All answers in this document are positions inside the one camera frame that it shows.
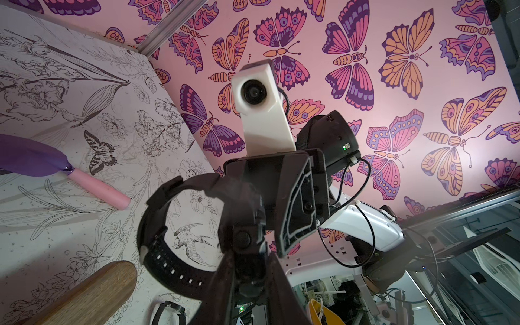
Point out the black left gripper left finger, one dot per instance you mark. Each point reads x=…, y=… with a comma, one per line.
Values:
x=218, y=305

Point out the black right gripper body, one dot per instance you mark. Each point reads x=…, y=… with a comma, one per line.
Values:
x=294, y=189

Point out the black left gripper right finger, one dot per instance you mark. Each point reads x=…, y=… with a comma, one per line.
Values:
x=282, y=305

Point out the black chunky sport watch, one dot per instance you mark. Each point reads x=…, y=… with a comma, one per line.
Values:
x=174, y=260

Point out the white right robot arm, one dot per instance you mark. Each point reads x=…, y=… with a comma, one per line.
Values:
x=381, y=229

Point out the black round watch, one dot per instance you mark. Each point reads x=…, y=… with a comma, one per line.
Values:
x=169, y=312

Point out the wooden watch stand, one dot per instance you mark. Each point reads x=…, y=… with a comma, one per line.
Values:
x=95, y=300

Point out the purple pink garden trowel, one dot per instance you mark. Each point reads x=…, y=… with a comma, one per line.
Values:
x=27, y=157

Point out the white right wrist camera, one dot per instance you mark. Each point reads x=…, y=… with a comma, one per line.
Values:
x=257, y=99

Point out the aluminium frame post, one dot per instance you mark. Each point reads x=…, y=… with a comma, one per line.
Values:
x=184, y=10

